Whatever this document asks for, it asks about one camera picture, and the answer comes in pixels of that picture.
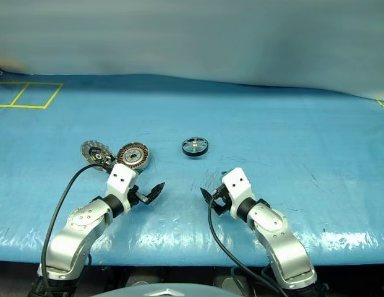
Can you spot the blue plastic table cover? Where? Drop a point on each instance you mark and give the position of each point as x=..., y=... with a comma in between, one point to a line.
x=272, y=139

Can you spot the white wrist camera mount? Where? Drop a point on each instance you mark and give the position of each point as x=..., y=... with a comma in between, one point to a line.
x=120, y=179
x=238, y=184

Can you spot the white foam backdrop sheet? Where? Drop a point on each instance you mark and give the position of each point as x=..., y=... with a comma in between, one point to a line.
x=191, y=37

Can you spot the finned motor end cap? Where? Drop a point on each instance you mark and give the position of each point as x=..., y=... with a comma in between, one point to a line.
x=92, y=151

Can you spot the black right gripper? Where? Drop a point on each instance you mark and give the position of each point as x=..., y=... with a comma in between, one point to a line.
x=222, y=193

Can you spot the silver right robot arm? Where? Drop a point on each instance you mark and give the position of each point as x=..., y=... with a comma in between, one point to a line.
x=281, y=241

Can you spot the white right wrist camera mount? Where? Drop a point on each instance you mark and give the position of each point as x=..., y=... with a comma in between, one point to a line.
x=238, y=184

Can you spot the grey robot torso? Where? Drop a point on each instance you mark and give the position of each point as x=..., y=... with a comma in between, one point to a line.
x=142, y=290

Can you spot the yellow tape double square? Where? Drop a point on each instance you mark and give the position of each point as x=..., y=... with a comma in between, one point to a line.
x=24, y=106

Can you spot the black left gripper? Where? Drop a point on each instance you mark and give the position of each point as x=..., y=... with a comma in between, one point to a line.
x=133, y=195

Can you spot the dark rounded shape under table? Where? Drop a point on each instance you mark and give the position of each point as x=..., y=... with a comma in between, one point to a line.
x=227, y=283
x=136, y=282

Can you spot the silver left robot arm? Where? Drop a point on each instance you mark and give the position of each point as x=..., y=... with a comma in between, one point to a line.
x=74, y=235

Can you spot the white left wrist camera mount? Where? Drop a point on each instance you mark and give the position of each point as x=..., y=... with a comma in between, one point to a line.
x=120, y=179

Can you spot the copper wound motor stator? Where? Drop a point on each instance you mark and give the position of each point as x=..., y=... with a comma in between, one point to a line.
x=134, y=154

